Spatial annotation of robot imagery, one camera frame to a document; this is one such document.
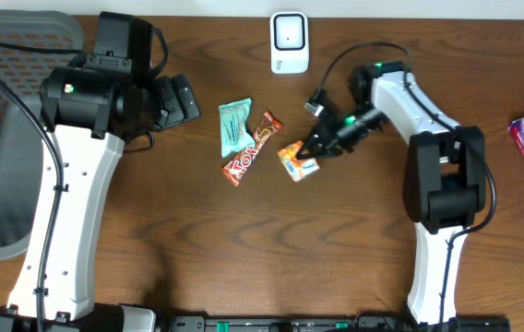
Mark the small orange juice box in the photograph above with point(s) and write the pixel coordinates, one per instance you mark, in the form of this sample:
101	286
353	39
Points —
297	169

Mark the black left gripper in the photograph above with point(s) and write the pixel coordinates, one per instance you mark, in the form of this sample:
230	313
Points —
170	102

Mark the teal snack wrapper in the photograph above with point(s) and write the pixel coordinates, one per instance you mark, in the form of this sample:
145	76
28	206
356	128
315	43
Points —
234	135

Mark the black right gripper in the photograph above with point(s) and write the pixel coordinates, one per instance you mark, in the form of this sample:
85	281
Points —
327	139

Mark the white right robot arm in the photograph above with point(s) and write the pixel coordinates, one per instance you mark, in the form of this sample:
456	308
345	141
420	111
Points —
444	183

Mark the red Top chocolate bar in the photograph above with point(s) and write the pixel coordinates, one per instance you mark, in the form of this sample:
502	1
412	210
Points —
235	169

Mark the grey plastic mesh basket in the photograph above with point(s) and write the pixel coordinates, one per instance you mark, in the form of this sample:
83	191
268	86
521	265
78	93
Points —
32	44

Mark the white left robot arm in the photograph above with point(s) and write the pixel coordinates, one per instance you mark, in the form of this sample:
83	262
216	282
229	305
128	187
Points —
90	114

